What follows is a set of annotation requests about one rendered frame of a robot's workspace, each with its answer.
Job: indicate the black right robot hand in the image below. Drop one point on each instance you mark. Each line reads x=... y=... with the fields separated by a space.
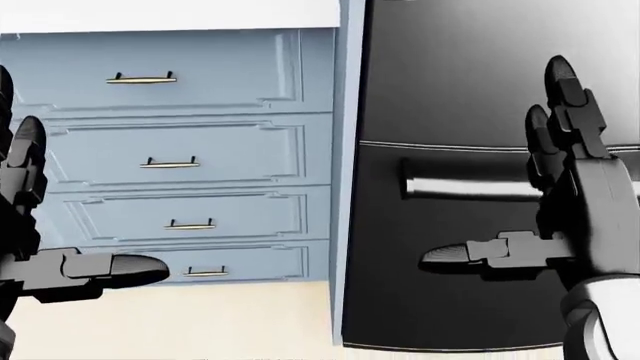
x=595 y=210

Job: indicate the blue drawer front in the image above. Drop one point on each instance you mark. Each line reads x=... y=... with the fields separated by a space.
x=165 y=75
x=200 y=217
x=235 y=262
x=185 y=153

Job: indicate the black refrigerator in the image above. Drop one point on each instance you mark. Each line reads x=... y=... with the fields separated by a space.
x=450 y=168

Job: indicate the white countertop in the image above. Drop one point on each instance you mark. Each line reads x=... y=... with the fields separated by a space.
x=165 y=15

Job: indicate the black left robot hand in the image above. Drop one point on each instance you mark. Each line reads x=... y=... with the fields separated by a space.
x=30 y=232

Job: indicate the blue drawer cabinet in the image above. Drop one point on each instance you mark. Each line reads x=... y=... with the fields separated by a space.
x=200 y=157

